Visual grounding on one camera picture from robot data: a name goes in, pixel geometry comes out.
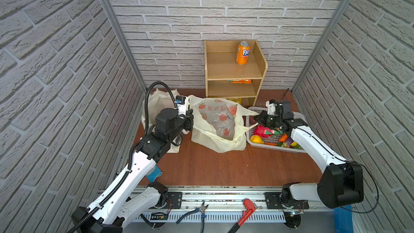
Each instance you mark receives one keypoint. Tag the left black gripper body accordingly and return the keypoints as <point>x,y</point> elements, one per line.
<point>188,122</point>

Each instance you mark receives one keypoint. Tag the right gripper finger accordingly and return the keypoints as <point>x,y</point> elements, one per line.
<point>270,124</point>
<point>262,117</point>

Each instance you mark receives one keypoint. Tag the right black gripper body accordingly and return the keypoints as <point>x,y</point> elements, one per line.
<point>278,120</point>

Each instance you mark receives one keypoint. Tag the white floral canvas tote bag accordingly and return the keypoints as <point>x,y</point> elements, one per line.
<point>159,100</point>

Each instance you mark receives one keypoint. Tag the yellow chips bag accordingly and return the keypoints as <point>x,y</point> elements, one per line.
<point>236,100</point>

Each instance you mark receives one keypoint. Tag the cream plastic grocery bag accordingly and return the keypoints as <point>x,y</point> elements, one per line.
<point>219,124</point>

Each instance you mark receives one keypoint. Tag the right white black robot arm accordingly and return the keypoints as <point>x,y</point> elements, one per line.
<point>341,183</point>

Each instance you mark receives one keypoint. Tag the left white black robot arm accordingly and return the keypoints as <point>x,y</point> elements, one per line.
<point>112,210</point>

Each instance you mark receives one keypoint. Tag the pink dragon fruit toy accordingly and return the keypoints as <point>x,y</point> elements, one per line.
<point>266,133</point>

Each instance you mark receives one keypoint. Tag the orange carrot toy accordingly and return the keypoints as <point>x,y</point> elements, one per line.
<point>283,138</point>

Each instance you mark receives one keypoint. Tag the yellow lemon toy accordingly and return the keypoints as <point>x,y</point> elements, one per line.
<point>257,139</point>

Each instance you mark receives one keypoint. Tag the purple eggplant toy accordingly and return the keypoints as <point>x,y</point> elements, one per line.
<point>287,143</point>

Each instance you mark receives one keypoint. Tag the orange Fox's candy bag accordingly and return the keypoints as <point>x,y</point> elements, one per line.
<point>241,81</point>

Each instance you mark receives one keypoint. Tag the grey blue work glove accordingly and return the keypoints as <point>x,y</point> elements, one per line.
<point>154,174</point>

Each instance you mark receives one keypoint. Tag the wooden shelf unit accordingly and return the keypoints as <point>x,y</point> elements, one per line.
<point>221,67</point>

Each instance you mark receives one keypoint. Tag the orange Fanta can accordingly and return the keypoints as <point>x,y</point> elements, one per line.
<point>243,51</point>

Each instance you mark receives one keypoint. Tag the red black clamp tool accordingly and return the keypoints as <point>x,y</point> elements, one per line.
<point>250,209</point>

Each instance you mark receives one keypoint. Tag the blue plastic container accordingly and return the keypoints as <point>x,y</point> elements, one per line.
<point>343,220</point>

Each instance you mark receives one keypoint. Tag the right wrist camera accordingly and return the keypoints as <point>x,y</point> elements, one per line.
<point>271,107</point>

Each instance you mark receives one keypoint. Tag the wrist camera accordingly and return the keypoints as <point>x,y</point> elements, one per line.
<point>271,107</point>
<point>182,104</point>

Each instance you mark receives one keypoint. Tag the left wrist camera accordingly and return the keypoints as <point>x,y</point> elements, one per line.
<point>182,104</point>

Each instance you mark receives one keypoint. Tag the blue handled pliers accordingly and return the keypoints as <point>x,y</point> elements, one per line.
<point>200,210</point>

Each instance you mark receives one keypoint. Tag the aluminium mounting rail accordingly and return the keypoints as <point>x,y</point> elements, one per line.
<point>225,205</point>

